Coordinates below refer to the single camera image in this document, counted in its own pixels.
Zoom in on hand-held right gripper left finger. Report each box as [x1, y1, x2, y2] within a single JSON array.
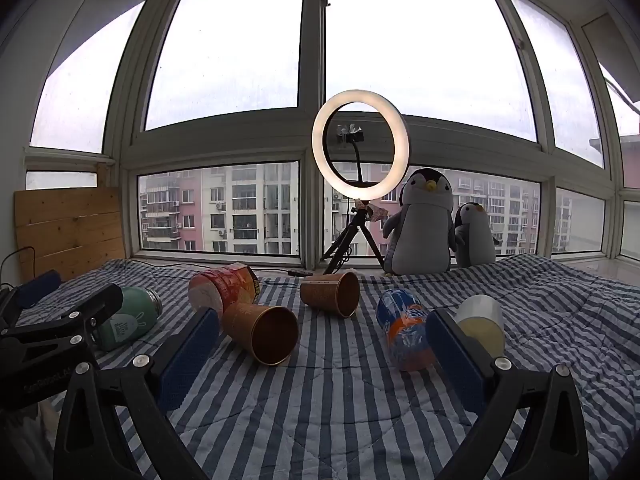
[[52, 306, 221, 480]]

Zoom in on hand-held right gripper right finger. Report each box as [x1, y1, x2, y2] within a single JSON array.
[[425, 308, 591, 480]]

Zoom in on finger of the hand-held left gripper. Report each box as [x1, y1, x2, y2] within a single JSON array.
[[0, 269, 62, 333], [0, 283, 124, 357]]

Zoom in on brown paper cup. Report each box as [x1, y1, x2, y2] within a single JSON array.
[[300, 271, 361, 319], [221, 302, 300, 366]]

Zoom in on white yellow cup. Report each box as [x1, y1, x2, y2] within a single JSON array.
[[454, 294, 506, 360]]

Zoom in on red orange paper cup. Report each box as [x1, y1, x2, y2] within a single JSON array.
[[188, 263, 262, 319]]

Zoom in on green thermos bottle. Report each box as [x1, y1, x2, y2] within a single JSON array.
[[92, 286, 163, 352]]

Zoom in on wooden board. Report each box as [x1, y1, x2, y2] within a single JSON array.
[[14, 162, 126, 281]]

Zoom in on small grey penguin plush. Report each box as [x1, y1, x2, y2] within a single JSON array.
[[452, 202, 501, 269]]

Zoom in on large grey penguin plush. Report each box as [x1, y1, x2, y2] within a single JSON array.
[[382, 167, 457, 276]]

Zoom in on blue white striped blanket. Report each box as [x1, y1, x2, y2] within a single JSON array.
[[0, 252, 640, 480]]

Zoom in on apartment buildings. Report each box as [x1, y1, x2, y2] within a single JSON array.
[[139, 162, 574, 256]]

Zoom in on black tripod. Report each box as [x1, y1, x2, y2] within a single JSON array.
[[321, 198, 386, 276]]

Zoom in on black phone holder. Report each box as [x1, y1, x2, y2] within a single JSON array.
[[335, 122, 369, 184]]

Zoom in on black cable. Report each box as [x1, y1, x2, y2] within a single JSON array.
[[0, 246, 36, 286]]

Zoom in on white ring light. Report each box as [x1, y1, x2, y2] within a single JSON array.
[[311, 89, 410, 201]]

